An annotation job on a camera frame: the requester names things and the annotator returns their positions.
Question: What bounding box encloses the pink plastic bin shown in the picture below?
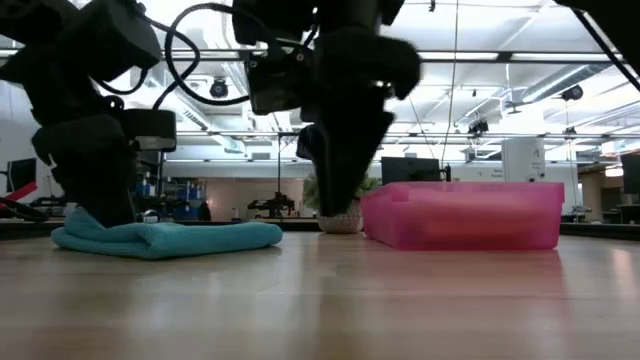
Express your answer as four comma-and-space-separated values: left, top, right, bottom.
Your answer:
360, 181, 565, 251

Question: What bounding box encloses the small black monitor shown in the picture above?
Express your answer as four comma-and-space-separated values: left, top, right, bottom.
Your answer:
7, 157, 38, 192

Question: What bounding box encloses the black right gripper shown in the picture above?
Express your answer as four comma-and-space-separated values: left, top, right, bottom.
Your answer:
244, 27, 422, 217

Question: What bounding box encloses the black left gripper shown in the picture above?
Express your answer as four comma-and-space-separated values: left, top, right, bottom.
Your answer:
30, 107, 178, 229

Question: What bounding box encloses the small potted green plant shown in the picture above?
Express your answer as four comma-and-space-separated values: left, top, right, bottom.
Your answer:
302, 172, 381, 235

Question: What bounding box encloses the dark upright monitor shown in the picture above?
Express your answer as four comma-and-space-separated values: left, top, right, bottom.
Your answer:
619, 152, 640, 196

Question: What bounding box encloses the black shelf rack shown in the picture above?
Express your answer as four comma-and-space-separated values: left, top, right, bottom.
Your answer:
132, 149, 166, 221

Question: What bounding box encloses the black background monitor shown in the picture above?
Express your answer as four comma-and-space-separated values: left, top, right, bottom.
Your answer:
380, 156, 441, 185

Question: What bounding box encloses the white background box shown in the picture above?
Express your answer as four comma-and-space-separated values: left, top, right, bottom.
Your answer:
501, 138, 546, 183

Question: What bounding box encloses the blue microfiber towel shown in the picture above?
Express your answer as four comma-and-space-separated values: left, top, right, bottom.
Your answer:
50, 206, 284, 261

